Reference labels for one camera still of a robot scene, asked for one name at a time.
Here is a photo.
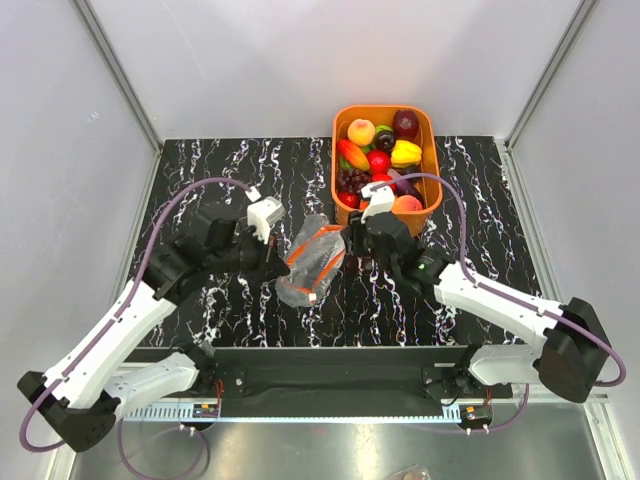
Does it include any purple grape bunch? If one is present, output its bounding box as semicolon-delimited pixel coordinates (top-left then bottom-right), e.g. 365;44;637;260
336;168;372;195

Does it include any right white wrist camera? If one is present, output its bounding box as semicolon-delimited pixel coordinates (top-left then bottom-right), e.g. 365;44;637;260
361;181;396;223

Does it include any peach fruit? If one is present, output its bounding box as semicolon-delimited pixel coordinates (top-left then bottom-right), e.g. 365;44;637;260
392;195;423;214
347;119;376;147

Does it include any purple eggplant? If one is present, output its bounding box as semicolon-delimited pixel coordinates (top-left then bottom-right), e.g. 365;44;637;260
390;179;425;209

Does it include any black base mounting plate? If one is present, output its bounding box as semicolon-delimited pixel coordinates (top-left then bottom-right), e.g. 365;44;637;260
157;344;514;401

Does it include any grey slotted cable duct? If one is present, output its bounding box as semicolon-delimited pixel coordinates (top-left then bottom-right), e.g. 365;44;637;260
126;397;467;424

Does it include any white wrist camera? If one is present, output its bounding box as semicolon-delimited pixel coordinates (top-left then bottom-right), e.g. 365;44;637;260
361;181;396;223
246;186;285;244

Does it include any red apple centre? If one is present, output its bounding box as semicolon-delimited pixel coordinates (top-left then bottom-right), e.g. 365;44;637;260
366;150;391;175

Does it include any dark red pomegranate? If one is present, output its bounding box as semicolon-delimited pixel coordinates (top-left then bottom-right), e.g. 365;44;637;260
392;109;420;140

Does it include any orange plastic basket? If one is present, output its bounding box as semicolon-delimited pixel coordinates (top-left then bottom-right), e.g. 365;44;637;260
331;105;443;236

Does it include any yellow bell pepper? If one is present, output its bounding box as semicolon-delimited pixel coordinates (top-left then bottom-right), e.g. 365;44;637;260
391;140;423;169

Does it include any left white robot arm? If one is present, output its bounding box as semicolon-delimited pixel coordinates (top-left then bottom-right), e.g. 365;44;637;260
17;197;288;453

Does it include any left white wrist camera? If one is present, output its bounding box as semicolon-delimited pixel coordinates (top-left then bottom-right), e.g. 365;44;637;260
246;186;285;244

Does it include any peach top fruit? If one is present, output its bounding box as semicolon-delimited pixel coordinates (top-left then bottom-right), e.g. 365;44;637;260
347;119;376;147

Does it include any peach front fruit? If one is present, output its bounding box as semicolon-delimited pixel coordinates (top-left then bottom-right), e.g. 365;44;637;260
392;195;423;214

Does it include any red orange mango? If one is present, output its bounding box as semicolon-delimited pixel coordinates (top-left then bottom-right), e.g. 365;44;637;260
337;139;370;172

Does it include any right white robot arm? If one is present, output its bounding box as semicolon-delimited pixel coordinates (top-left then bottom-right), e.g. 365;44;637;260
343;212;612;403

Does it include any dark mangosteen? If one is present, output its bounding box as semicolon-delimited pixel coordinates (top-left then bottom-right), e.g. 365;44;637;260
373;130;396;154

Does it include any clear orange zip bag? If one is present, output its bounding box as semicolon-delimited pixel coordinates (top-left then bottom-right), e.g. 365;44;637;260
275;214;346;308

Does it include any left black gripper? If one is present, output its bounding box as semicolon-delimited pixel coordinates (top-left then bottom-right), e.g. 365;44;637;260
207;223;291;287

